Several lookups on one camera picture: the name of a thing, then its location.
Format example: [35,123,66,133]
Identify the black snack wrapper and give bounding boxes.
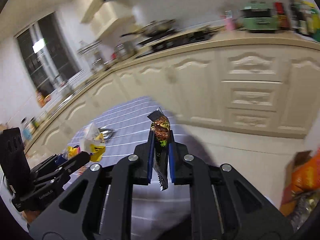
[148,108,170,191]
[98,126,114,141]

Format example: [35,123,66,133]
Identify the lower kitchen cabinets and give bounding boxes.
[25,39,319,156]

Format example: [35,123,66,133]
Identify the kitchen cabinets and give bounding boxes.
[25,39,319,156]
[74,0,133,39]

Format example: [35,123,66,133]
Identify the upper kitchen cabinets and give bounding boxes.
[74,0,133,39]

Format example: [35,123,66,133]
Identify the person's left hand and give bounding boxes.
[21,210,41,224]

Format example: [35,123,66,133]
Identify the blue carton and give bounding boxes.
[23,127,32,141]

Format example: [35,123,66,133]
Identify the orange dish soap bottle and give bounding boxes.
[36,90,51,108]

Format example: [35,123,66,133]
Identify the orange food bag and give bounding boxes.
[279,150,319,217]

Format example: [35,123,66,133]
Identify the grey checked tablecloth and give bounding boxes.
[62,95,193,240]

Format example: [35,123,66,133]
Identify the window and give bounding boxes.
[16,12,81,98]

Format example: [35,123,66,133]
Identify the black gas hob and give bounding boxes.
[135,29,219,59]

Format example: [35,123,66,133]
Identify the pink utensil cup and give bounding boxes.
[223,10,236,31]

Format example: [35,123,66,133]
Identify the dark oil bottle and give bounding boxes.
[289,0,308,36]

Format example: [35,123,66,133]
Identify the green electric cooker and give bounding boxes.
[241,0,278,33]

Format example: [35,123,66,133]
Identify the red sauce bottle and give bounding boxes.
[273,0,290,30]

